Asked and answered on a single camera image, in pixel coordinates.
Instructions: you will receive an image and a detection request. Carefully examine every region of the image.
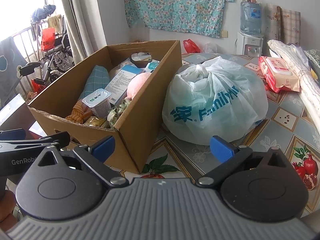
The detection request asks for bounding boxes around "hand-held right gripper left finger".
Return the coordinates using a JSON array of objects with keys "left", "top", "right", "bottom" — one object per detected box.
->
[{"left": 37, "top": 135, "right": 129, "bottom": 188}]

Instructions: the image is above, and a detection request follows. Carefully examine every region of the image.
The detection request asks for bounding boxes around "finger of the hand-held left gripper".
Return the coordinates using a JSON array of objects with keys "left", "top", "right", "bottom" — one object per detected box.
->
[
  {"left": 0, "top": 131, "right": 71, "bottom": 153},
  {"left": 0, "top": 129, "right": 24, "bottom": 142}
]

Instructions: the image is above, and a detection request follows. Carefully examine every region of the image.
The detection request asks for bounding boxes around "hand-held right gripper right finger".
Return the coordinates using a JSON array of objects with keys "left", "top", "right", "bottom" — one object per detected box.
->
[{"left": 195, "top": 135, "right": 293, "bottom": 188}]

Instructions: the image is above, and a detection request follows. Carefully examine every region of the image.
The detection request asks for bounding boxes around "olive yellow carton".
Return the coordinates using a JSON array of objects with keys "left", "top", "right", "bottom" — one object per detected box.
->
[{"left": 83, "top": 116, "right": 110, "bottom": 129}]

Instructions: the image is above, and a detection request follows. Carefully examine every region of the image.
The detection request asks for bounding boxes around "green floral scrunchie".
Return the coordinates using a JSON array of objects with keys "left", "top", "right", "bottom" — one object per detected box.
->
[{"left": 107, "top": 98, "right": 132, "bottom": 130}]

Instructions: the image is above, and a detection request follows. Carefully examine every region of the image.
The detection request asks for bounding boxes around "orange striped cloth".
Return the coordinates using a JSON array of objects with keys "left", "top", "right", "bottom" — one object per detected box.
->
[{"left": 65, "top": 99, "right": 93, "bottom": 124}]

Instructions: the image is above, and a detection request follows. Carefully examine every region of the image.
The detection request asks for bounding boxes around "white yogurt cup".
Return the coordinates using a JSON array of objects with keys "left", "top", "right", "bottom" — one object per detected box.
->
[{"left": 82, "top": 89, "right": 112, "bottom": 118}]

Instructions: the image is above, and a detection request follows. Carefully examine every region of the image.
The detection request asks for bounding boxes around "brown cardboard box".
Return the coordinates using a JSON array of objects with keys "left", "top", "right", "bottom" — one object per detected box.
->
[{"left": 27, "top": 39, "right": 182, "bottom": 175}]

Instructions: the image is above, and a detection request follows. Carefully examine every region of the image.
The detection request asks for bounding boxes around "white blue medicine box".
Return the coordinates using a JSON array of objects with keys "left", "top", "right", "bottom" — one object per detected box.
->
[{"left": 104, "top": 64, "right": 145, "bottom": 105}]

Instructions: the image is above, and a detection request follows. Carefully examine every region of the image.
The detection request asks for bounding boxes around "blue checked towel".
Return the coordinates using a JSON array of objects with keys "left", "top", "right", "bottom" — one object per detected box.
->
[{"left": 77, "top": 65, "right": 110, "bottom": 100}]

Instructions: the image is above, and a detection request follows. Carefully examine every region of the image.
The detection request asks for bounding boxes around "pink plush toy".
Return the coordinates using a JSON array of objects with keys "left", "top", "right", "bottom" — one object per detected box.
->
[{"left": 126, "top": 72, "right": 153, "bottom": 101}]

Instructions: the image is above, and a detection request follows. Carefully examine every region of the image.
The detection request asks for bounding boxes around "blue wet wipes pack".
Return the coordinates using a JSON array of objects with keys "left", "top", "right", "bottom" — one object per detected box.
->
[{"left": 144, "top": 59, "right": 161, "bottom": 72}]

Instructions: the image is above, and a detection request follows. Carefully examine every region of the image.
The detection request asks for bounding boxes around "person's left hand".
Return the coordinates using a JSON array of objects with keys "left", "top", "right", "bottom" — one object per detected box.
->
[{"left": 0, "top": 190, "right": 19, "bottom": 232}]

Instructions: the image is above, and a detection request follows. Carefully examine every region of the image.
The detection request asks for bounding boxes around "white printed plastic bag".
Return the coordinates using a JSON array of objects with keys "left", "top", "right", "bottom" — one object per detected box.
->
[{"left": 162, "top": 56, "right": 268, "bottom": 146}]

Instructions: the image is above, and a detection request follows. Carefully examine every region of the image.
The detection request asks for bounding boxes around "grey blanket with circles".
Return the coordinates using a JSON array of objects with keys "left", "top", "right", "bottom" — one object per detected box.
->
[{"left": 0, "top": 37, "right": 27, "bottom": 100}]

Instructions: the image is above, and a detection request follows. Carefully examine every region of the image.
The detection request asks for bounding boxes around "wheelchair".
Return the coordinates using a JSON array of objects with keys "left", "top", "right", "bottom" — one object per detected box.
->
[{"left": 17, "top": 15, "right": 75, "bottom": 85}]

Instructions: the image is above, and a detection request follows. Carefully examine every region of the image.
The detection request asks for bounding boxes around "pink wet wipes pack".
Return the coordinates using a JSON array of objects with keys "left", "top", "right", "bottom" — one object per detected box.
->
[{"left": 259, "top": 56, "right": 300, "bottom": 93}]

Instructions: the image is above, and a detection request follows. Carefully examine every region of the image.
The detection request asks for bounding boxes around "metal balcony railing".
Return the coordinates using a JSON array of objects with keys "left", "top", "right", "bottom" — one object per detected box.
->
[{"left": 0, "top": 21, "right": 49, "bottom": 98}]

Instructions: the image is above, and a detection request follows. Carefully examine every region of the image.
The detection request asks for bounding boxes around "orange plastic bag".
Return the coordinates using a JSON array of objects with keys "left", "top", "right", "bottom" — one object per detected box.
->
[{"left": 40, "top": 27, "right": 56, "bottom": 52}]

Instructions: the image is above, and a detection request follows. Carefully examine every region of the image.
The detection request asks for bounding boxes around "clear plastic bag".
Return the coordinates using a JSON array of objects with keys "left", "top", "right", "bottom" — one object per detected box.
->
[{"left": 203, "top": 43, "right": 218, "bottom": 54}]

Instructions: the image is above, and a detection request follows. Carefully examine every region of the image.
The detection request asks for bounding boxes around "white quilt with coloured stitches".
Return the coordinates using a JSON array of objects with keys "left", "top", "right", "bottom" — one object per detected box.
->
[{"left": 267, "top": 40, "right": 320, "bottom": 130}]

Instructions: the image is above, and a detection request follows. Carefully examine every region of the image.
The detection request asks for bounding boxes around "red plastic bag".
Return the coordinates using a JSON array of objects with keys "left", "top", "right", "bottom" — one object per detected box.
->
[{"left": 183, "top": 39, "right": 201, "bottom": 54}]

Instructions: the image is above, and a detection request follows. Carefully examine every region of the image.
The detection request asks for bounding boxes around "white water dispenser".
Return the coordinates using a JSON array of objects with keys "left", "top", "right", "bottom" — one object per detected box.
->
[{"left": 236, "top": 32, "right": 264, "bottom": 57}]

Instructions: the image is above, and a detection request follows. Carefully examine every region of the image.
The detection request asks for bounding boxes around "beige hanging towel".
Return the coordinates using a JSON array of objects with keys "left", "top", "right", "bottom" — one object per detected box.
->
[{"left": 47, "top": 14, "right": 62, "bottom": 32}]

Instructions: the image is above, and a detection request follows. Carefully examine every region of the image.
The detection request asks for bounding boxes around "dark blue checked garment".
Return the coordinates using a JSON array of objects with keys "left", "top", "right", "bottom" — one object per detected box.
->
[{"left": 30, "top": 4, "right": 56, "bottom": 26}]

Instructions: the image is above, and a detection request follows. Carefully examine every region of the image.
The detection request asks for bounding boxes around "grey green patterned pillow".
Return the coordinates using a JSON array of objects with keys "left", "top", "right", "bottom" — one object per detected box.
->
[{"left": 306, "top": 49, "right": 320, "bottom": 68}]

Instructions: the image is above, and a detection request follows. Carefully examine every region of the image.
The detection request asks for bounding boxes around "cream curtain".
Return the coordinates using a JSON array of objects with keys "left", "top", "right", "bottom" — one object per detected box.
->
[{"left": 56, "top": 0, "right": 108, "bottom": 67}]

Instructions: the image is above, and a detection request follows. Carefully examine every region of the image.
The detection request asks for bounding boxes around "floral patterned board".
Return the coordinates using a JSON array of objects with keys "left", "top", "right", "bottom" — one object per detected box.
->
[{"left": 265, "top": 4, "right": 282, "bottom": 42}]

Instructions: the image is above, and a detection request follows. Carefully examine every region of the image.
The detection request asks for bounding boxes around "checked patterned board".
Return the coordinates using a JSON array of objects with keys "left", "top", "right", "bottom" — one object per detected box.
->
[{"left": 280, "top": 8, "right": 301, "bottom": 45}]

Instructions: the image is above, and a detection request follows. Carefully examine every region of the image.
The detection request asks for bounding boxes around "teal floral wall cloth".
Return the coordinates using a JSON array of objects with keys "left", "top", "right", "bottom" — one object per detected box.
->
[{"left": 124, "top": 0, "right": 234, "bottom": 37}]

